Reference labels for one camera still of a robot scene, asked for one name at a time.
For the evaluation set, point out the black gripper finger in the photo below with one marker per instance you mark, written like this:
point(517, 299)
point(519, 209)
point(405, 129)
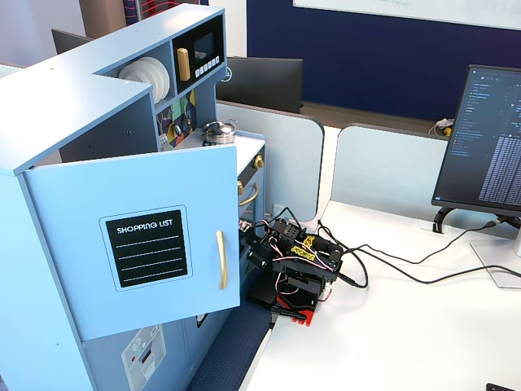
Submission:
point(251, 260)
point(250, 239)

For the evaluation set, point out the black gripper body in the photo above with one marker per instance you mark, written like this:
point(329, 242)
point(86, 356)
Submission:
point(256, 245)

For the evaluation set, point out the red robot base clamp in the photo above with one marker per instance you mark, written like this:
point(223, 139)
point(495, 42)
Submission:
point(303, 315)

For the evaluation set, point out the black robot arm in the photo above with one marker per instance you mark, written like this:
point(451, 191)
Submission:
point(309, 264)

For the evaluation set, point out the blue shopping list cabinet door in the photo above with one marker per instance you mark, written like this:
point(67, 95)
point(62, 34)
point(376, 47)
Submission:
point(163, 183)

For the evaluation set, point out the black toy microwave door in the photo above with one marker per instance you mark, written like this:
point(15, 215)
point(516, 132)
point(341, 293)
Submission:
point(211, 30)

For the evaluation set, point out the flat black box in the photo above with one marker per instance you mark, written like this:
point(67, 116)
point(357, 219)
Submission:
point(262, 295)

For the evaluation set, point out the gold oven knob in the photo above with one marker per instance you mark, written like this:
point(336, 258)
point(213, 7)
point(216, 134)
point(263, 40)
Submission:
point(240, 188)
point(258, 161)

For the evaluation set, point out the grey desk divider panel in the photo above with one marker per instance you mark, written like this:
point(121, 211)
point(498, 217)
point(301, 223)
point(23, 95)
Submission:
point(386, 167)
point(289, 163)

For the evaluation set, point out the blue woven mat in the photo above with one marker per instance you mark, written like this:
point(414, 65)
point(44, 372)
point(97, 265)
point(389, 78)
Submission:
point(232, 350)

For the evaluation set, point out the silver toy pot with lid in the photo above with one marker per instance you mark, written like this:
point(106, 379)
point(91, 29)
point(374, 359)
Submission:
point(220, 132)

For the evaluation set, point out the black switched-off monitor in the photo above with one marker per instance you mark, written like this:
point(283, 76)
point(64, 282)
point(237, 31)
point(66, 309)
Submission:
point(264, 83)

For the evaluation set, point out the white toy plate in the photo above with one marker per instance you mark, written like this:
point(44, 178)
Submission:
point(156, 75)
point(136, 72)
point(166, 81)

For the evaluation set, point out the navy pin board panel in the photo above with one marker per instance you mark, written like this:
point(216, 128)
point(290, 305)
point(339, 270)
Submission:
point(366, 65)

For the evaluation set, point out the silver monitor stand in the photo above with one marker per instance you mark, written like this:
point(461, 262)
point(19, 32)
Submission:
point(498, 260)

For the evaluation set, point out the computer monitor showing code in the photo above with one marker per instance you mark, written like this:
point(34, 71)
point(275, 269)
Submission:
point(480, 138)

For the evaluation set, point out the white whiteboard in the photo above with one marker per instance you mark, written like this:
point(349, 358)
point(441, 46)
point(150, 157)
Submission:
point(407, 8)

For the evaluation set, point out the dark phone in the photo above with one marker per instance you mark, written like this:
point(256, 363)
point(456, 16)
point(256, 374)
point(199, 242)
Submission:
point(504, 387)

